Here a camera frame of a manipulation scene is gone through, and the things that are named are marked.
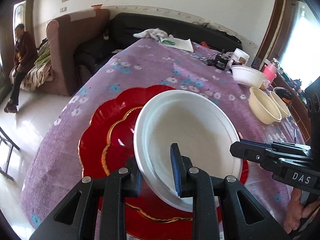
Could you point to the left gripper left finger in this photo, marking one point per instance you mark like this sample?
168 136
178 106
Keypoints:
76 215

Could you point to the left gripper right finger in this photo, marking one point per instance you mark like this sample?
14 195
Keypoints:
221 205

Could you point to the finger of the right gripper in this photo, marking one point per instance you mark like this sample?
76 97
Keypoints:
260 152

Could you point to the small red gold-rimmed plate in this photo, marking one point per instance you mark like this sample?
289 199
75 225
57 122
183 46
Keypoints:
118 148

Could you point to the cream plastic bowl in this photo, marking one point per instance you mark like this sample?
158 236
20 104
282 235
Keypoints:
285 113
263 107

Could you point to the large red glass plate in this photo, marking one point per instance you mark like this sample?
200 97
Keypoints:
91 146

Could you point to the white foam bowl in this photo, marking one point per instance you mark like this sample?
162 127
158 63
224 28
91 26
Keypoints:
248 76
203 132

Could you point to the person's right hand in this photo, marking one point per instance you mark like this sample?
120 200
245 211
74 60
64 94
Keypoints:
296 211

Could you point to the pink knit-sleeved bottle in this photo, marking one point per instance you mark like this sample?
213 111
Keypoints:
270 69

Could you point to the white plastic jar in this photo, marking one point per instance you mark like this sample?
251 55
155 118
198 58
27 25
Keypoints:
239 57

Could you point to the black electronic device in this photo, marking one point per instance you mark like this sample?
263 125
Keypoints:
219 60

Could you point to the black sofa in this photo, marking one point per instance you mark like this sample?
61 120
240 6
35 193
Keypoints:
91 55

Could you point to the patterned cushion blanket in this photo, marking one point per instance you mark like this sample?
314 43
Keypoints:
41 71

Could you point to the white rag and paper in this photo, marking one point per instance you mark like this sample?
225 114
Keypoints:
164 39

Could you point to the seated person in red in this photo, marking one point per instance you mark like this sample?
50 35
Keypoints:
24 59

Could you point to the brown armchair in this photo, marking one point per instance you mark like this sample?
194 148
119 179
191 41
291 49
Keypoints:
64 34

